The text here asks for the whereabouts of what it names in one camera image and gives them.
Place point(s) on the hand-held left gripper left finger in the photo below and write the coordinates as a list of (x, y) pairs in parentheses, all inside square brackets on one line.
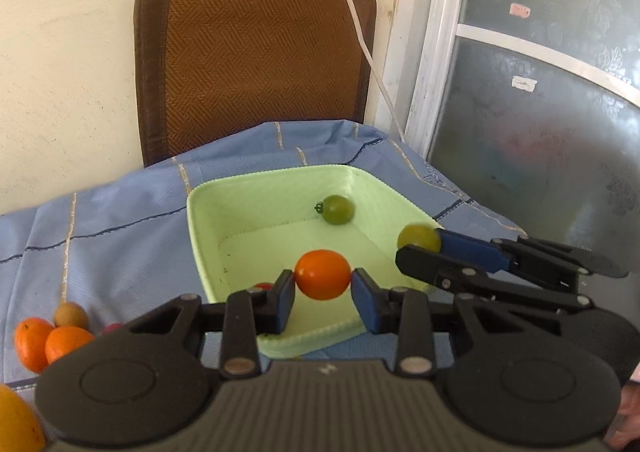
[(285, 301)]

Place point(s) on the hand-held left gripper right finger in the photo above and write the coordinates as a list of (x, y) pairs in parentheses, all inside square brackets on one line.
[(362, 303)]

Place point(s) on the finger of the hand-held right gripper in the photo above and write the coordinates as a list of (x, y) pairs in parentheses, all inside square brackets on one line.
[(440, 268), (465, 247)]

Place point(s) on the yellow-green cherry tomato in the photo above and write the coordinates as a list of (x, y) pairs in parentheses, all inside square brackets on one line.
[(417, 236)]

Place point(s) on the orange cherry tomato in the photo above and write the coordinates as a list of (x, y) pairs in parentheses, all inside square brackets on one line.
[(322, 274)]

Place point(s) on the light green plastic basket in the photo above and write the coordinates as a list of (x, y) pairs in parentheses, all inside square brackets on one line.
[(260, 242)]

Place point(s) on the orange tangerine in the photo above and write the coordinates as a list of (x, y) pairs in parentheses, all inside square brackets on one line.
[(29, 343), (65, 343)]

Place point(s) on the large yellow orange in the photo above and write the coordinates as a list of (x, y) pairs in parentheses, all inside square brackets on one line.
[(15, 422)]

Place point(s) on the person's right hand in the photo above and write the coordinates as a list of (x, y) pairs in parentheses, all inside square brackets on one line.
[(631, 412)]

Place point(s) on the small red cherry tomato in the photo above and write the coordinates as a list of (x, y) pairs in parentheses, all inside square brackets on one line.
[(263, 286)]

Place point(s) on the dark green cherry tomato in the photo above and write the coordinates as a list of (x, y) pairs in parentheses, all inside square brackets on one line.
[(339, 209)]

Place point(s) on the frosted glass window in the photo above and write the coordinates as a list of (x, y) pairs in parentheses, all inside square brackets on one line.
[(525, 142)]

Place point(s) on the blue checked bed sheet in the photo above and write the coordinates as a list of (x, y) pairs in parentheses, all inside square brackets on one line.
[(125, 232)]

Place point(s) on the white window sticker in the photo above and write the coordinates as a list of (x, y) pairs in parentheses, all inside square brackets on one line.
[(524, 83)]

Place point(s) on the red cherry tomato with calyx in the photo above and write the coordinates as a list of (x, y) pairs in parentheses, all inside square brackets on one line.
[(112, 328)]

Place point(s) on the brown longan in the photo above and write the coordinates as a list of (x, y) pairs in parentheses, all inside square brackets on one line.
[(71, 314)]

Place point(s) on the pink window sticker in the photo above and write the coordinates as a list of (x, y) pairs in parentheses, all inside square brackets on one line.
[(520, 10)]

